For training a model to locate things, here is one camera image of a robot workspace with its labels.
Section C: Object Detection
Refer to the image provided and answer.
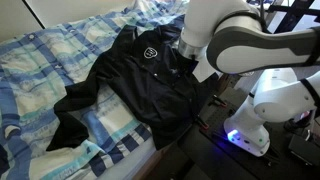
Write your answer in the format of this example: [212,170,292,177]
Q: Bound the black coat with white badge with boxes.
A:
[45,23,221,153]

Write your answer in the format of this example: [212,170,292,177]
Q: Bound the blue plaid quilt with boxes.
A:
[0,0,191,180]

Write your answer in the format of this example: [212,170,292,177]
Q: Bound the black box on floor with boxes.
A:
[288,133,320,168]

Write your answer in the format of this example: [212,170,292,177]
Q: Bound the orange handled black clamp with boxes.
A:
[193,114,210,131]
[208,94,228,108]

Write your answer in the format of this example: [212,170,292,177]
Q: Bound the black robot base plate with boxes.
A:
[176,86,320,180]

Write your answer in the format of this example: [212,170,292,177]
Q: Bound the black metal stand frame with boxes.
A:
[266,0,320,34]

